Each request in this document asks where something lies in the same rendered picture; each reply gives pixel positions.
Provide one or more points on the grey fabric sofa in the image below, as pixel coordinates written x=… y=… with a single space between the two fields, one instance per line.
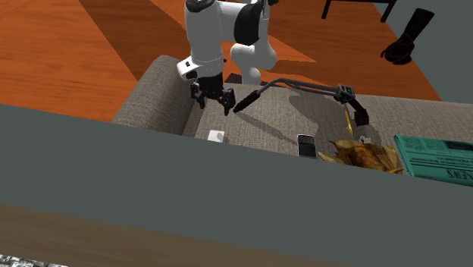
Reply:
x=266 y=122

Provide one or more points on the black silver mobile phone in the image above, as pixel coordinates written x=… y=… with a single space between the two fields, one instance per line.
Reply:
x=306 y=145

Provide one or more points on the teal newspaper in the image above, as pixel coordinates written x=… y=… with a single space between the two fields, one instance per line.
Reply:
x=436 y=159

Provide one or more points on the black table frame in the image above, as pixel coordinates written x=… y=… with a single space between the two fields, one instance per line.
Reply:
x=386 y=11

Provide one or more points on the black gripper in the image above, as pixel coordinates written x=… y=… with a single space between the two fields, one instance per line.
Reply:
x=211 y=85

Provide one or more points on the brown dried leaf bundle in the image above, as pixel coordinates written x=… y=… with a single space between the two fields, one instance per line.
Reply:
x=364 y=155

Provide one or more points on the black boot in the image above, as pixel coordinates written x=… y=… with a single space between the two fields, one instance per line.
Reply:
x=404 y=42

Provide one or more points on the yellow pencil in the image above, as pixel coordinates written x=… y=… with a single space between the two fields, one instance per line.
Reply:
x=348 y=124

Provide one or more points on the small white crumpled scrap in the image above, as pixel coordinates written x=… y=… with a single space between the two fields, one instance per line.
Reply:
x=366 y=139

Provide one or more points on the small white square card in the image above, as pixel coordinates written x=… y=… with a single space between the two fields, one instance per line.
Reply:
x=214 y=135

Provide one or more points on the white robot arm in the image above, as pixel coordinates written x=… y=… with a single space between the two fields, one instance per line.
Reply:
x=205 y=33

